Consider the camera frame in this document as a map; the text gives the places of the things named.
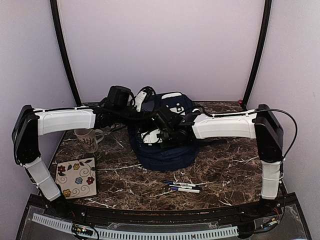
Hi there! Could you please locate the black front rail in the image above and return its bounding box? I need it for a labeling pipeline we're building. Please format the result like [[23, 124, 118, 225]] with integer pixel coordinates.
[[27, 193, 301, 226]]

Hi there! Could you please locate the black capped white marker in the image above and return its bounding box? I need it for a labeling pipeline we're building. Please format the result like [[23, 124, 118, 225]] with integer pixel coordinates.
[[169, 184, 201, 190]]

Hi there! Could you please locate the white slotted cable duct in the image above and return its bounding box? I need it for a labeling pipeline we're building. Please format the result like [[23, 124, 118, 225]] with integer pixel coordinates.
[[31, 213, 239, 240]]

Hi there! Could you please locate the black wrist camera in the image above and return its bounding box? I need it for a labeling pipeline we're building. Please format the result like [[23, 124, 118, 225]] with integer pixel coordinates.
[[151, 105, 179, 132], [107, 85, 132, 108]]

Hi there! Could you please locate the blue capped white marker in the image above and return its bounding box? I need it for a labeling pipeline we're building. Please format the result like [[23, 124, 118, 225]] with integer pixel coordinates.
[[163, 180, 190, 186]]

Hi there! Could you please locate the navy blue backpack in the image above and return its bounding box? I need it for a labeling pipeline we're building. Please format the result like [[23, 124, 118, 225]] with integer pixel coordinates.
[[127, 92, 200, 172]]

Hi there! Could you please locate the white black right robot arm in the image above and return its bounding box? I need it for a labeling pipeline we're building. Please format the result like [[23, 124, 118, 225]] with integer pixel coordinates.
[[140, 104, 287, 217]]

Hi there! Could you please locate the cream floral mug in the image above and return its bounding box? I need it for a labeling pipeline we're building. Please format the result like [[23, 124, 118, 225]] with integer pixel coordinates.
[[74, 129, 105, 154]]

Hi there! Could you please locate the purple capped white marker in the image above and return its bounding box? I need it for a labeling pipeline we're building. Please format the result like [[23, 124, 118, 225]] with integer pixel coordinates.
[[170, 186, 201, 194]]

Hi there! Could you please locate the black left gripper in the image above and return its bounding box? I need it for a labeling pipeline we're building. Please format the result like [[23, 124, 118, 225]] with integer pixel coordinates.
[[114, 107, 152, 128]]

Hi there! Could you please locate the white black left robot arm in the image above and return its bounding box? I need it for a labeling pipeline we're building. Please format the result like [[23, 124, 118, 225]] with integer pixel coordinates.
[[11, 105, 151, 218]]

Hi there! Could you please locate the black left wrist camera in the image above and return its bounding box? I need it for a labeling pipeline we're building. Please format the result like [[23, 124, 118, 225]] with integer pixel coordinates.
[[107, 85, 132, 108]]

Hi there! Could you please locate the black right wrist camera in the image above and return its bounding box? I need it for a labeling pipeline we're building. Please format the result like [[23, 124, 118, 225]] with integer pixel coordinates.
[[151, 105, 179, 132]]

